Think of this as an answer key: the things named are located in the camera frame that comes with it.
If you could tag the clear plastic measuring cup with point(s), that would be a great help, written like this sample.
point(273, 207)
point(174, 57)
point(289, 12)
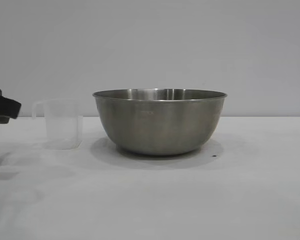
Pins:
point(62, 125)

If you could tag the stainless steel mixing bowl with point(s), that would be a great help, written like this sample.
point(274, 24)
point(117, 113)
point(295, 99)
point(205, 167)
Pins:
point(160, 125)

